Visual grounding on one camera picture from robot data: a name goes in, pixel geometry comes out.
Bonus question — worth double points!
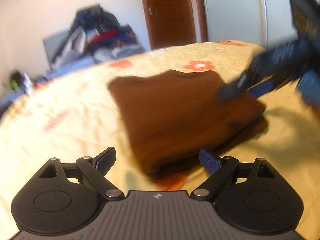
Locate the brown knitted garment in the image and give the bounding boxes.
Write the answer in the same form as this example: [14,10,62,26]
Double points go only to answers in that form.
[108,70,268,177]

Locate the brown wooden door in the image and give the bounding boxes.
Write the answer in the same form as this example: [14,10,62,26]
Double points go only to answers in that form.
[142,0,208,49]

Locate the green box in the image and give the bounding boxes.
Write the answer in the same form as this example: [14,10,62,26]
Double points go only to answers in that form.
[8,80,19,91]

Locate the white wardrobe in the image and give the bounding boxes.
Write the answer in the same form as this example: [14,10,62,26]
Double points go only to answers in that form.
[204,0,296,48]

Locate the pile of dark clothes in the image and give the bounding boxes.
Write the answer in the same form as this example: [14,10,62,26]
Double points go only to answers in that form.
[49,4,145,69]

